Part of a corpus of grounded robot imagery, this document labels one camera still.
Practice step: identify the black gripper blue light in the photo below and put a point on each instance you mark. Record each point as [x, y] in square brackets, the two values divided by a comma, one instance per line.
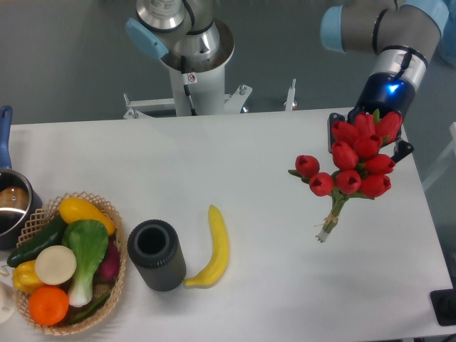
[384, 93]

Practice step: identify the red tulip bouquet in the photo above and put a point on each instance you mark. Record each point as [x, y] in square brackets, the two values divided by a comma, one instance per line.
[362, 170]

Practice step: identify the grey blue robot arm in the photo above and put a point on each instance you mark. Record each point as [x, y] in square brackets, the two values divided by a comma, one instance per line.
[195, 47]

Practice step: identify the black device at edge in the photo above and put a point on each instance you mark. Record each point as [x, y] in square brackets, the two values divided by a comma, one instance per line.
[443, 303]

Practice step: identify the yellow banana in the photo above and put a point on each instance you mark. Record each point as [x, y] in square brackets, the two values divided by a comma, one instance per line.
[218, 263]

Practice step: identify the dark grey ribbed vase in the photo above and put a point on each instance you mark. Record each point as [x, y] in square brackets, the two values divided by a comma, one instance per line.
[154, 248]

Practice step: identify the purple sweet potato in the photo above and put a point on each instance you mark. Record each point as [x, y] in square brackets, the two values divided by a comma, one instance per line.
[110, 265]

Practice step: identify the green bok choy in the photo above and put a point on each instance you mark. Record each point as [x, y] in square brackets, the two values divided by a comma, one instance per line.
[88, 240]

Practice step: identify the yellow squash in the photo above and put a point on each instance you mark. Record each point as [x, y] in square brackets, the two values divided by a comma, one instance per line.
[73, 209]

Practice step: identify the green chili pepper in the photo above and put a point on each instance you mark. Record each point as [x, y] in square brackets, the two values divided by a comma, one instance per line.
[90, 310]

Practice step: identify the dark green cucumber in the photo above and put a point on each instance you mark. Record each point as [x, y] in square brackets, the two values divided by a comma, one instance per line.
[50, 235]

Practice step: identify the white round radish slice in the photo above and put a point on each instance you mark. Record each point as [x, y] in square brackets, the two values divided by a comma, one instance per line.
[55, 265]

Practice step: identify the woven bamboo basket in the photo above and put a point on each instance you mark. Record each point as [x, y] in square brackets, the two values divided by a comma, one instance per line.
[39, 219]

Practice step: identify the orange fruit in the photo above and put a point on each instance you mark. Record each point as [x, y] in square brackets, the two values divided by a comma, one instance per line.
[48, 305]

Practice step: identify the yellow bell pepper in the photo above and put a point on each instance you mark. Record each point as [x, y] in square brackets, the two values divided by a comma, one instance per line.
[25, 278]

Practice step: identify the small garlic piece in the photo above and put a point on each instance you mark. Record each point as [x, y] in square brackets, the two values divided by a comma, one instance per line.
[4, 271]

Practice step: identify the white round object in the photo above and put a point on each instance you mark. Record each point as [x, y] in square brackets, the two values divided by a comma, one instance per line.
[7, 302]

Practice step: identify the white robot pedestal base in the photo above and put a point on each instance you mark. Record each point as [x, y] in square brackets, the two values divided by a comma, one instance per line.
[193, 93]

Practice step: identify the blue handled saucepan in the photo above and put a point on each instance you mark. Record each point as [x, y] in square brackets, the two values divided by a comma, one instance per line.
[18, 198]

